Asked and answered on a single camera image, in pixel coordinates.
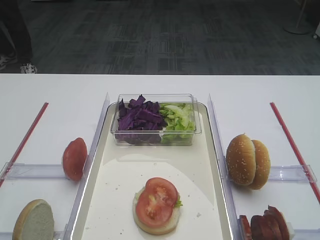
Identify tomato slices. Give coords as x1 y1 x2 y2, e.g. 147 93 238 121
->
135 177 182 228

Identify green lettuce pieces in container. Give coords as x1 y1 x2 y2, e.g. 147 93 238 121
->
159 102 196 146

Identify small tomato slice right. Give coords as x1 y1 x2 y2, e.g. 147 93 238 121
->
239 215 252 240

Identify purple cabbage pieces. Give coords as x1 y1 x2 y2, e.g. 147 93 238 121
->
115 95 167 145

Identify clear plastic salad container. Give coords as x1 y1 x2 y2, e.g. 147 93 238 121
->
110 93 202 146

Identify front sesame bun top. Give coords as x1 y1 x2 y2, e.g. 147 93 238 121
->
225 134 256 186

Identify sesame bun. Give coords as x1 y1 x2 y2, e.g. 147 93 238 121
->
248 139 271 190
225 134 256 186

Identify right long clear divider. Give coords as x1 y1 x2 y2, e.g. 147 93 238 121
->
207 94 243 240

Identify long clear divider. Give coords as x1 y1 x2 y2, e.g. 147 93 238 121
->
207 94 243 240
61 93 110 240

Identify bottom bun on tray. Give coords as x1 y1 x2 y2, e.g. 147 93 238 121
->
132 187 181 235

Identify white rectangular tray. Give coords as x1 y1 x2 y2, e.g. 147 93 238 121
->
72 103 233 240

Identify rear sesame bun top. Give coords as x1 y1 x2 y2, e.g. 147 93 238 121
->
248 139 271 190

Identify right red strip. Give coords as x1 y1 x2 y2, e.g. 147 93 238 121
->
269 102 320 202

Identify red strip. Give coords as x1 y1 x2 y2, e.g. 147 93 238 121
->
269 102 320 202
0 102 49 186

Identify left red strip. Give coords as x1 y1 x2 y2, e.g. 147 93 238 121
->
0 102 49 186

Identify left long clear divider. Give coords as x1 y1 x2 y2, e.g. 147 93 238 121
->
61 93 110 240

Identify upper right clear holder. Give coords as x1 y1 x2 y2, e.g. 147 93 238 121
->
268 165 317 183

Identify upper left clear holder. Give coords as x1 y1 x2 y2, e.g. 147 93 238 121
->
0 162 67 180

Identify bun half standing left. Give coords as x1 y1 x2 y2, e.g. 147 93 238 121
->
12 199 54 240

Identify person legs and shoes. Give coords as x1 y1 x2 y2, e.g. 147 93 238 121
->
0 0 38 74

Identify white stand base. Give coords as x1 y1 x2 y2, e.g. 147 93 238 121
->
282 0 311 35

